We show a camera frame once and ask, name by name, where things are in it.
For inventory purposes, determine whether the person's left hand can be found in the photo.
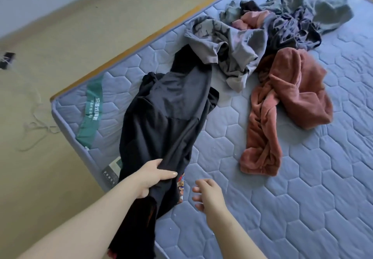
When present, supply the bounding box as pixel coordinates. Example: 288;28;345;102
119;158;178;200

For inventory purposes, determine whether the person's right hand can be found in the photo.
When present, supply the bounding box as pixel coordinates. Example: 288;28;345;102
192;178;230;216

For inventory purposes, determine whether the black garment with print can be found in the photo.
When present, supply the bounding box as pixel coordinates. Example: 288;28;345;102
108;44;220;259

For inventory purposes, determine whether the blue quilted mattress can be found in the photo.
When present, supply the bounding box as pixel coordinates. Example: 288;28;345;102
49;0;373;259

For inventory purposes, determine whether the pink red garment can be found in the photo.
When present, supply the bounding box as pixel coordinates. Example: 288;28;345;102
239;47;334;177

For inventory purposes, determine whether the grey printed t-shirt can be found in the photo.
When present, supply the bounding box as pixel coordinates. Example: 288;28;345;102
185;15;269;92

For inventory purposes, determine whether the pink pajama shirt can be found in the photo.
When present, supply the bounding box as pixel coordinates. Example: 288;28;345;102
232;10;272;31

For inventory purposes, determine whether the dark purple garment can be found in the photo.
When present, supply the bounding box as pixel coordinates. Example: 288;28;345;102
265;5;322;53

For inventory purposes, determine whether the grey button-up shirt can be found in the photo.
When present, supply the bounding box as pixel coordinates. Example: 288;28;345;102
220;0;354;34

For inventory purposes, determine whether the person's right forearm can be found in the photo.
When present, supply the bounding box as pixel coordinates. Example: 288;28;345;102
207;205;269;259

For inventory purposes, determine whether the person's left forearm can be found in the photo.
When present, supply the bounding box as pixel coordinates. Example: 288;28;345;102
17;177;146;259

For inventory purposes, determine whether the black charger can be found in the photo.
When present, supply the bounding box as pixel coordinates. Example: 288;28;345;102
0;52;16;70

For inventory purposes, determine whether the white charger cable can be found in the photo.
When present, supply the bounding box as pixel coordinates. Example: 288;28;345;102
17;101;61;152

